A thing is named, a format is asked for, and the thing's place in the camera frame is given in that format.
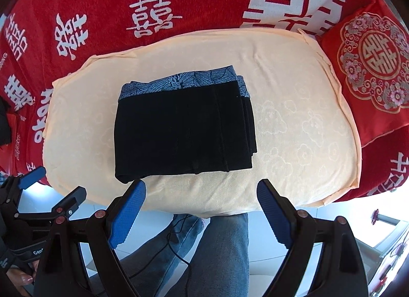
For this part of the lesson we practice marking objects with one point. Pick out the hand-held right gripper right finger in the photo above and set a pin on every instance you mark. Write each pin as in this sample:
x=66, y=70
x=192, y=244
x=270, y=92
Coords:
x=274, y=217

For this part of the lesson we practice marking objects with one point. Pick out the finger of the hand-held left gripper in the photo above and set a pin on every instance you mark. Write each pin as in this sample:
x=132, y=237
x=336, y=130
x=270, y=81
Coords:
x=32, y=177
x=75, y=196

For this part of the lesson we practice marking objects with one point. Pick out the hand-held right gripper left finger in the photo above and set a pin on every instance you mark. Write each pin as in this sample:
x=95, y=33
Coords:
x=126, y=217

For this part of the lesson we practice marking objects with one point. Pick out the black pants with patterned waistband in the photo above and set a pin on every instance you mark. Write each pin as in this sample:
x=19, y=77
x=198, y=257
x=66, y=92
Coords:
x=179, y=134

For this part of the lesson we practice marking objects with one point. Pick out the person's left hand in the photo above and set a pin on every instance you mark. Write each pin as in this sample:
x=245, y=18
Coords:
x=22, y=280

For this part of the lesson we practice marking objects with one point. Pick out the person's left leg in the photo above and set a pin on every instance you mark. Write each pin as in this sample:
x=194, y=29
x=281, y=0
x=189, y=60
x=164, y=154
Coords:
x=153, y=261

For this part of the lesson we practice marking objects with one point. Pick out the person's leg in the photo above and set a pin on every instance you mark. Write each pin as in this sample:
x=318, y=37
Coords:
x=153, y=261
x=220, y=252

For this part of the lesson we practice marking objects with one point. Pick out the dark cloth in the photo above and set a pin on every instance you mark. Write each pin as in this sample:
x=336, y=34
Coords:
x=3, y=121

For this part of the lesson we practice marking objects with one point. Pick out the person's right leg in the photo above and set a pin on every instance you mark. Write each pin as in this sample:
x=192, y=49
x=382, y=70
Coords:
x=220, y=252

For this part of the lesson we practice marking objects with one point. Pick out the peach towel blanket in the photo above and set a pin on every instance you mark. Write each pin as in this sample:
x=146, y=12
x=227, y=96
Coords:
x=303, y=124

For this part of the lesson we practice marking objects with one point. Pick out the white cabinet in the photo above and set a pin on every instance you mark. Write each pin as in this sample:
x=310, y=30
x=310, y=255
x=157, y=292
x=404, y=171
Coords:
x=383, y=242

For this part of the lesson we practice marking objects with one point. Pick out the red embroidered cushion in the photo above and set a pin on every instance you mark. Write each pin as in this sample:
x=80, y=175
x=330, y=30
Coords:
x=377, y=124

